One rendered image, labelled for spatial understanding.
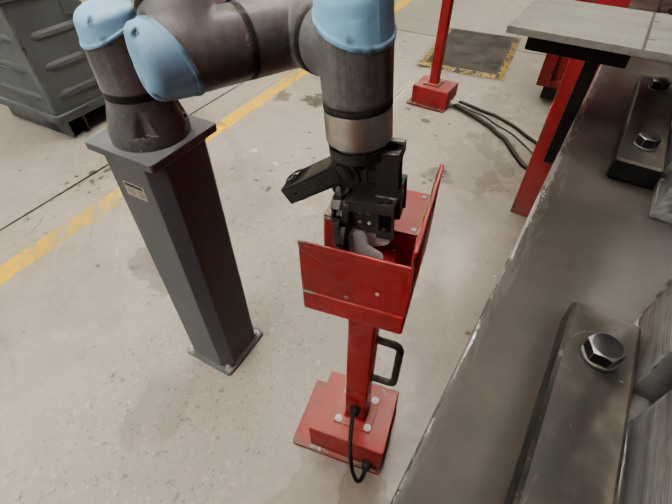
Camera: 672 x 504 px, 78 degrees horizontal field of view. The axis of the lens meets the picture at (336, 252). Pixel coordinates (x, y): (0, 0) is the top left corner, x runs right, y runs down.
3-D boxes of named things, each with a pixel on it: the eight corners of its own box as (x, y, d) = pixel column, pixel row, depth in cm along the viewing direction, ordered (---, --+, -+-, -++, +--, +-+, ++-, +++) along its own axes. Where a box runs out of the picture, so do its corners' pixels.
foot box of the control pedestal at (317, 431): (317, 380, 128) (316, 360, 119) (396, 406, 122) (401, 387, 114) (291, 443, 115) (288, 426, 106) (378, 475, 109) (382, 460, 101)
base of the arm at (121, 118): (93, 139, 80) (70, 89, 73) (152, 107, 89) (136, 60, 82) (150, 160, 75) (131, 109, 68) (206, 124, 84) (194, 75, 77)
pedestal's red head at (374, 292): (343, 228, 79) (344, 145, 66) (426, 247, 75) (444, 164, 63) (303, 307, 66) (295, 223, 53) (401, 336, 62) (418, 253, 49)
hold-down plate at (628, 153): (631, 91, 72) (640, 74, 70) (667, 99, 70) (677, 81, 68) (605, 177, 54) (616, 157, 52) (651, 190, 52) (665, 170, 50)
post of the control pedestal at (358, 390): (350, 397, 112) (358, 261, 73) (369, 403, 110) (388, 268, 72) (344, 416, 108) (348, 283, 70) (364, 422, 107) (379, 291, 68)
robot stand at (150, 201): (186, 352, 135) (82, 141, 79) (222, 313, 146) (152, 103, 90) (230, 377, 129) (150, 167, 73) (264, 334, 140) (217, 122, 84)
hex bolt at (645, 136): (634, 138, 55) (640, 127, 54) (657, 144, 54) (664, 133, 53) (631, 147, 54) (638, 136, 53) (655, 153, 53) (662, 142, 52)
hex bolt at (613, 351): (583, 335, 34) (592, 324, 33) (620, 351, 33) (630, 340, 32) (577, 360, 32) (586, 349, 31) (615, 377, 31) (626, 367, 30)
